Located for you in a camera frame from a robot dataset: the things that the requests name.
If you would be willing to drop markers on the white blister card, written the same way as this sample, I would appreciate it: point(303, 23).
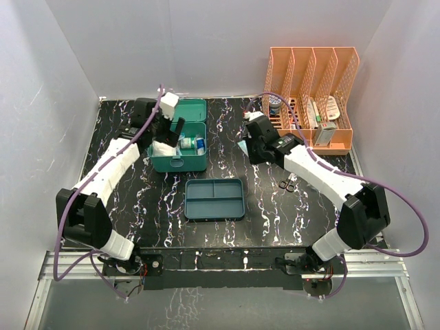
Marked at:
point(332, 109)

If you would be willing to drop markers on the blue lid round jar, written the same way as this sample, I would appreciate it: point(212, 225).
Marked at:
point(274, 105)

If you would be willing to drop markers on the black handled scissors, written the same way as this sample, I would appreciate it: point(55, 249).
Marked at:
point(288, 184)

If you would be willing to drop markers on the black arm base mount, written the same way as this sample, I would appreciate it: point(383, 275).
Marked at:
point(233, 267)

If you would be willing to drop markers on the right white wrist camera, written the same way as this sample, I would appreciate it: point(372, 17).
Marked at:
point(249, 116)

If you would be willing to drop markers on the white grey device box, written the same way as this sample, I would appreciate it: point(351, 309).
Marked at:
point(324, 133)

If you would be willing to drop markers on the aluminium frame rail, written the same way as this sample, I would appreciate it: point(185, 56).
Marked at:
point(78, 265)

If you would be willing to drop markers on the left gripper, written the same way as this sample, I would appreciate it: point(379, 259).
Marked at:
point(170, 137)

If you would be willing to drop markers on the white plastic medicine bottle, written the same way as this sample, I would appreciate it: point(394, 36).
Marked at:
point(188, 143)

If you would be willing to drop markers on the white gauze pad package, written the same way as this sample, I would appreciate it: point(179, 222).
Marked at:
point(160, 149)

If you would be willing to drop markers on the white tube packages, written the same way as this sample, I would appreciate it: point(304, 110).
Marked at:
point(313, 114)

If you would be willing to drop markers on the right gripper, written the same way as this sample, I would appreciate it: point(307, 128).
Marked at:
point(251, 159)

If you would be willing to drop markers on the dark teal divider tray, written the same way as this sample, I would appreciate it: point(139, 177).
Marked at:
point(214, 199)

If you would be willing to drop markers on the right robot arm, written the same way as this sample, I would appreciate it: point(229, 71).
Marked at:
point(362, 206)

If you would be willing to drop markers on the green medicine kit box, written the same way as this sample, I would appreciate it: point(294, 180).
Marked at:
point(194, 111)

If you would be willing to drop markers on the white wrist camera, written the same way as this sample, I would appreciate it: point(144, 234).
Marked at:
point(168, 103)
point(249, 116)

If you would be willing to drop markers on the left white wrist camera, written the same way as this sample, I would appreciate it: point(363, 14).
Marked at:
point(168, 103)

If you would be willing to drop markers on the orange file organizer rack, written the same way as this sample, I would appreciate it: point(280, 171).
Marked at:
point(307, 92)

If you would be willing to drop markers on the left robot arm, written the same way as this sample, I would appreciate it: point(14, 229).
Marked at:
point(81, 210)

